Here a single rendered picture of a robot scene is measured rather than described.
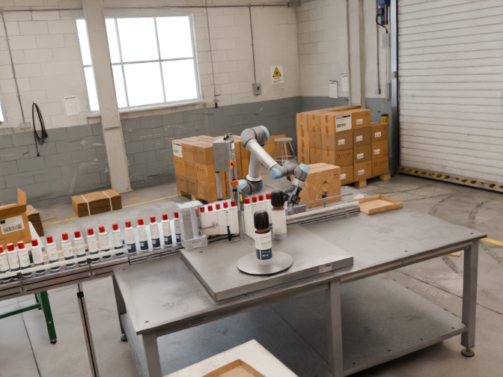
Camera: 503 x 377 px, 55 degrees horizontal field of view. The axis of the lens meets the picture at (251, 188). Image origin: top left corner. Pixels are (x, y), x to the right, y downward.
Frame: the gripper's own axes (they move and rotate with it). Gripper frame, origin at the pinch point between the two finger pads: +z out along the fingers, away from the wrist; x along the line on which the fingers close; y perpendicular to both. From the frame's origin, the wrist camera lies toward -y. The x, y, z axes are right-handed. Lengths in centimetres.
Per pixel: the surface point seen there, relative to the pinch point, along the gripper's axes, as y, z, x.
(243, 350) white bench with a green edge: 119, 51, -62
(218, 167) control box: -3, -11, -56
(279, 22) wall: -596, -296, 178
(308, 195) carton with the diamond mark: -19.8, -16.8, 25.6
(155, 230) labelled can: 3, 38, -80
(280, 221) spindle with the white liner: 32.3, 3.4, -19.1
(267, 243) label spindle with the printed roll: 65, 14, -40
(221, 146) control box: -1, -24, -60
